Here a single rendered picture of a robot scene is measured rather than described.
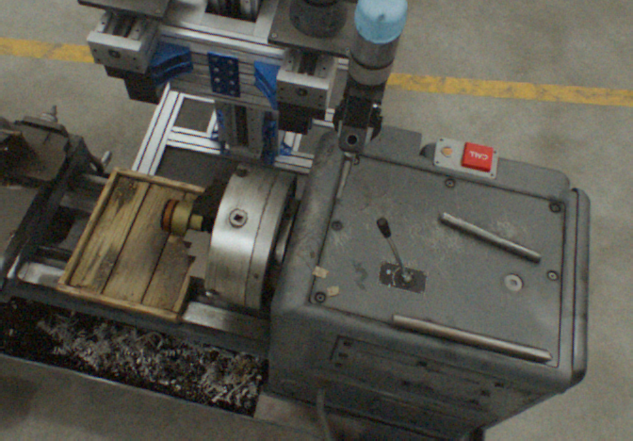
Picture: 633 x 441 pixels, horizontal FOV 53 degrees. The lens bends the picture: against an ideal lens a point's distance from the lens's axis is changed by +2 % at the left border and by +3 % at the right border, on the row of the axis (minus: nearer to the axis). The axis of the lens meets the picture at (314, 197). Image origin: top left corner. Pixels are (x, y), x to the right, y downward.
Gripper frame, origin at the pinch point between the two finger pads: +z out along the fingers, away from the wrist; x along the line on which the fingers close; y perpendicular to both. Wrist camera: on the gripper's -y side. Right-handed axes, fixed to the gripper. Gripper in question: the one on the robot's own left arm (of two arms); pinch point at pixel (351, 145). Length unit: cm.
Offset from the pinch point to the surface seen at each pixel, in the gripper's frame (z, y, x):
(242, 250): 14.2, -21.3, 16.6
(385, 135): 9.3, 11.1, -6.4
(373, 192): 9.3, -3.8, -6.5
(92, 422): 135, -47, 67
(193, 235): 24.8, -16.2, 29.9
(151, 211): 46, -3, 48
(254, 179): 12.3, -5.7, 18.6
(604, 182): 134, 104, -111
